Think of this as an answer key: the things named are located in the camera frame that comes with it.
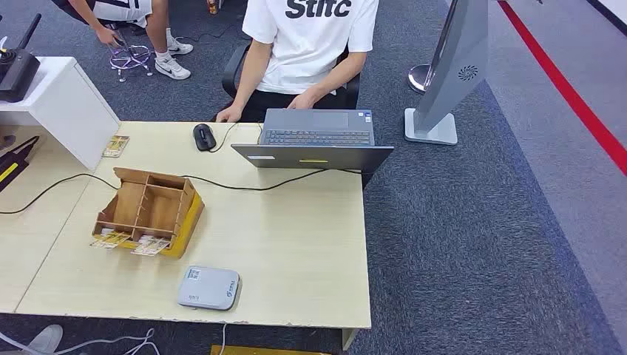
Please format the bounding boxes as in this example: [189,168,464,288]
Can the person's right hand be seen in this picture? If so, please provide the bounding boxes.
[215,104,245,124]

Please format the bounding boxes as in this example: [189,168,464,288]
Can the person's left hand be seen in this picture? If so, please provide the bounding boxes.
[286,90,319,110]

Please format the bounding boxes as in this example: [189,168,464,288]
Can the cardboard compartment organizer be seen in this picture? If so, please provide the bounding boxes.
[92,167,197,246]

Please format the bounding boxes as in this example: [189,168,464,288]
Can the yellow box tray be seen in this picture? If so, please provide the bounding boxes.
[90,191,206,260]

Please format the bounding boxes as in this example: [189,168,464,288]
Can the person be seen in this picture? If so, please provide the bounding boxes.
[215,0,381,124]
[51,0,194,81]

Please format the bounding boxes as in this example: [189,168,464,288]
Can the brown printed room key card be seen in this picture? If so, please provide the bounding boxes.
[103,135,131,159]

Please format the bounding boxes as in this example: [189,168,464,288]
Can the grey card reader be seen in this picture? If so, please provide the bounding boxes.
[177,266,241,312]

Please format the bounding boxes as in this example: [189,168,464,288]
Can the black computer mouse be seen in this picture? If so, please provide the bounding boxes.
[192,123,217,152]

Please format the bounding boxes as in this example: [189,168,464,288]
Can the dark grey laptop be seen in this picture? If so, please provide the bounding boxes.
[231,108,396,173]

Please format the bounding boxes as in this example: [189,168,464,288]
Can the chrome stool base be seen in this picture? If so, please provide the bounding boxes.
[108,43,154,84]

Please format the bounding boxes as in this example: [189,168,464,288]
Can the chrome stanchion base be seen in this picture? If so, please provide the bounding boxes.
[407,64,435,94]

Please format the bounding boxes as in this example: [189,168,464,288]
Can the grey kiosk stand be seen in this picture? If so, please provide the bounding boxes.
[404,0,489,146]

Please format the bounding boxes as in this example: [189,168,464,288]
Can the white cabinet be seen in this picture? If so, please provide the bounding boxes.
[0,56,121,172]

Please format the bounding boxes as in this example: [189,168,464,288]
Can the black radio controller with antenna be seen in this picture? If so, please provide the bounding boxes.
[0,13,43,104]

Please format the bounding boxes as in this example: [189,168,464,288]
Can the black device with yellow label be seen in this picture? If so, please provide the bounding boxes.
[0,135,41,193]

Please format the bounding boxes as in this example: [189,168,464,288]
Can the yellow board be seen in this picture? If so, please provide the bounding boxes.
[210,344,319,355]

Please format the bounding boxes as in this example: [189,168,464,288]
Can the grey shoe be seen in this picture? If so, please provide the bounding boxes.
[21,324,64,355]

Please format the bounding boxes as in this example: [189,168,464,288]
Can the black mouse cable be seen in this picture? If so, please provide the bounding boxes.
[209,122,241,154]

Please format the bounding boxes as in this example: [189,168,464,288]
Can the long black power cable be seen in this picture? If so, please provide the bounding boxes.
[0,168,364,215]

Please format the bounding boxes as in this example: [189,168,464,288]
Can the white floor cables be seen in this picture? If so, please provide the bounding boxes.
[0,327,162,355]

